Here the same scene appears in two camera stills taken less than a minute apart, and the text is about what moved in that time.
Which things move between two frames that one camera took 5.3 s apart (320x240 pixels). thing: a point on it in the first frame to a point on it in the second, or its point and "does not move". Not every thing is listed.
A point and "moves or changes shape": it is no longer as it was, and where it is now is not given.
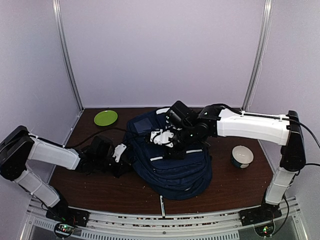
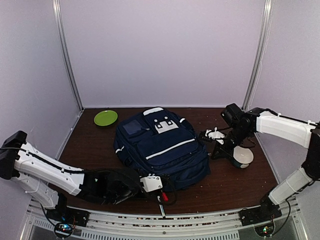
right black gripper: [172, 154] to [224, 152]
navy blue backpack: [172, 178] moves or changes shape
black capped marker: [162, 206] moves or changes shape
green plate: [105, 118] does not move
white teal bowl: [241, 156] does not move
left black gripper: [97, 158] to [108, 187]
